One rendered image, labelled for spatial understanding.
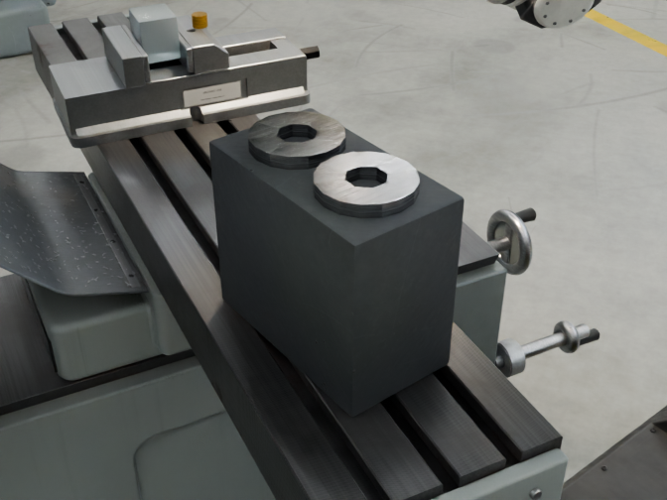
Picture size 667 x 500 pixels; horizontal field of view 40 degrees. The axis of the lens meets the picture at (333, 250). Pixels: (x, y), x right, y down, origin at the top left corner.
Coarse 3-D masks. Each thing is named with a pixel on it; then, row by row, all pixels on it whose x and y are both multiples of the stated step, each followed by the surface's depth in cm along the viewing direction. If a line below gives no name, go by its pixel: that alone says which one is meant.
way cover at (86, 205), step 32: (0, 192) 117; (32, 192) 124; (64, 192) 126; (0, 224) 108; (32, 224) 116; (64, 224) 118; (96, 224) 120; (0, 256) 101; (32, 256) 107; (64, 256) 112; (96, 256) 114; (128, 256) 115; (64, 288) 105; (96, 288) 107; (128, 288) 109
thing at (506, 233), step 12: (492, 216) 159; (504, 216) 155; (516, 216) 154; (528, 216) 155; (492, 228) 160; (504, 228) 158; (516, 228) 153; (492, 240) 156; (504, 240) 157; (516, 240) 155; (528, 240) 153; (504, 252) 159; (516, 252) 156; (528, 252) 153; (504, 264) 160; (516, 264) 156; (528, 264) 154
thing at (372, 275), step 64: (256, 128) 84; (320, 128) 84; (256, 192) 81; (320, 192) 75; (384, 192) 75; (448, 192) 77; (256, 256) 85; (320, 256) 76; (384, 256) 74; (448, 256) 79; (256, 320) 90; (320, 320) 80; (384, 320) 78; (448, 320) 84; (320, 384) 84; (384, 384) 82
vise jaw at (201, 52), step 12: (180, 24) 131; (192, 24) 131; (180, 36) 127; (192, 36) 127; (204, 36) 127; (180, 48) 126; (192, 48) 124; (204, 48) 124; (216, 48) 125; (180, 60) 128; (192, 60) 124; (204, 60) 125; (216, 60) 126; (228, 60) 127
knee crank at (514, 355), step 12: (564, 324) 154; (552, 336) 154; (564, 336) 154; (576, 336) 153; (588, 336) 157; (504, 348) 149; (516, 348) 149; (528, 348) 152; (540, 348) 152; (552, 348) 154; (564, 348) 155; (576, 348) 154; (504, 360) 150; (516, 360) 148; (504, 372) 151; (516, 372) 150
